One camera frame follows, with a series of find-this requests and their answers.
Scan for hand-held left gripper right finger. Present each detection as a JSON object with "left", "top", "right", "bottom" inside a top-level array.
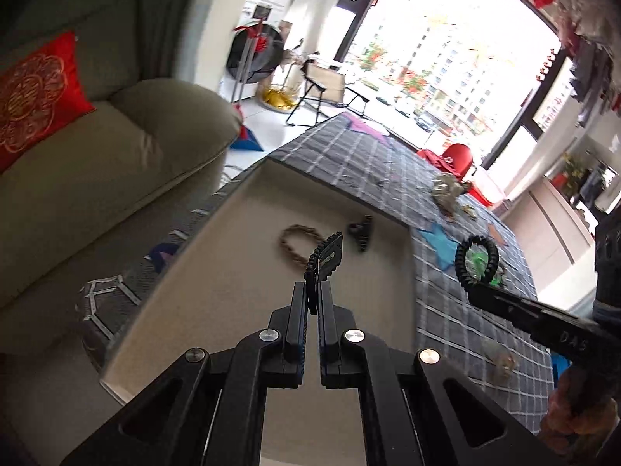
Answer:
[{"left": 317, "top": 282, "right": 566, "bottom": 466}]

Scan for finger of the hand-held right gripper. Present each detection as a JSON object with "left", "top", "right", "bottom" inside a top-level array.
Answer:
[
  {"left": 470, "top": 284, "right": 600, "bottom": 324},
  {"left": 468, "top": 292, "right": 537, "bottom": 337}
]

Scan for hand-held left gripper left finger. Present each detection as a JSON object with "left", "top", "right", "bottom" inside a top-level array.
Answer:
[{"left": 61, "top": 282, "right": 309, "bottom": 466}]

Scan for green translucent bracelet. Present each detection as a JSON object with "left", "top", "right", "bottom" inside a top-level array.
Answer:
[{"left": 465, "top": 247, "right": 503, "bottom": 287}]

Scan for beige tray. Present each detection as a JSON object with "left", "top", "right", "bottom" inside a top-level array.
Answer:
[{"left": 99, "top": 158, "right": 418, "bottom": 466}]

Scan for black coil hair tie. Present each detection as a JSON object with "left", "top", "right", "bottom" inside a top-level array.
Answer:
[{"left": 455, "top": 235, "right": 500, "bottom": 288}]

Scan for black comb hair clip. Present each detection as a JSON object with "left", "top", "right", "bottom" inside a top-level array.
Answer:
[{"left": 305, "top": 234, "right": 344, "bottom": 314}]

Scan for braided rope bracelet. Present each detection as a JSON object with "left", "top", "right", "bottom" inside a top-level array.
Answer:
[{"left": 279, "top": 224, "right": 325, "bottom": 269}]

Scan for small black hair clip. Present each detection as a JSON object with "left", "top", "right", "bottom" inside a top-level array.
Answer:
[{"left": 347, "top": 216, "right": 373, "bottom": 252}]

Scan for person's right hand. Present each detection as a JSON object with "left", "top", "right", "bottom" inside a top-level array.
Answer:
[{"left": 538, "top": 374, "right": 621, "bottom": 466}]

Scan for grey checked star bedsheet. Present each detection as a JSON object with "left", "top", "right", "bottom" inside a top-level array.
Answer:
[{"left": 75, "top": 111, "right": 554, "bottom": 435}]

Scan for white low cabinet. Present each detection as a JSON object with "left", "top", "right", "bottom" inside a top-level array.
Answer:
[{"left": 505, "top": 175, "right": 598, "bottom": 277}]

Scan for potted plant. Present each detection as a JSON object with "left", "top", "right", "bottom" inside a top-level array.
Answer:
[{"left": 558, "top": 153, "right": 595, "bottom": 200}]

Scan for red stool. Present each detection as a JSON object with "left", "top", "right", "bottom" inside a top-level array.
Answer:
[{"left": 417, "top": 143, "right": 508, "bottom": 209}]

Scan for blue and red dustpan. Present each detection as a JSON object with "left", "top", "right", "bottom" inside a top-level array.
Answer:
[{"left": 230, "top": 123, "right": 265, "bottom": 152}]

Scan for basket of yellow things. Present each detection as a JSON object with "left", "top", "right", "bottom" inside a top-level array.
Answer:
[{"left": 262, "top": 86, "right": 299, "bottom": 113}]

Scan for beige sofa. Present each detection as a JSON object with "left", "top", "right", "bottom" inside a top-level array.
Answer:
[{"left": 0, "top": 0, "right": 243, "bottom": 309}]

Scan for hanging clothes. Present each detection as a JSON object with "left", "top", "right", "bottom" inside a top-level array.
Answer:
[{"left": 553, "top": 0, "right": 621, "bottom": 122}]

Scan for black folding chair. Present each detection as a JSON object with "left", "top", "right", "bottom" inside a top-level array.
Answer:
[{"left": 286, "top": 56, "right": 370, "bottom": 127}]

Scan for metal stand with red knot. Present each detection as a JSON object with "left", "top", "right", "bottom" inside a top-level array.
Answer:
[{"left": 233, "top": 17, "right": 272, "bottom": 108}]

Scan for white washing machine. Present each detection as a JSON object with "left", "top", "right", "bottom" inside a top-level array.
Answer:
[{"left": 228, "top": 0, "right": 294, "bottom": 84}]

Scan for grey curtain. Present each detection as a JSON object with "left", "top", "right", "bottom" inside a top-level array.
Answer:
[{"left": 133, "top": 0, "right": 196, "bottom": 81}]

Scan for red embroidered cushion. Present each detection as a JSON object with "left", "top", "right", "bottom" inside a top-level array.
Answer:
[{"left": 0, "top": 31, "right": 96, "bottom": 173}]

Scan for black window frame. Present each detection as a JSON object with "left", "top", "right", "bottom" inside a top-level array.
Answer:
[{"left": 335, "top": 0, "right": 590, "bottom": 168}]

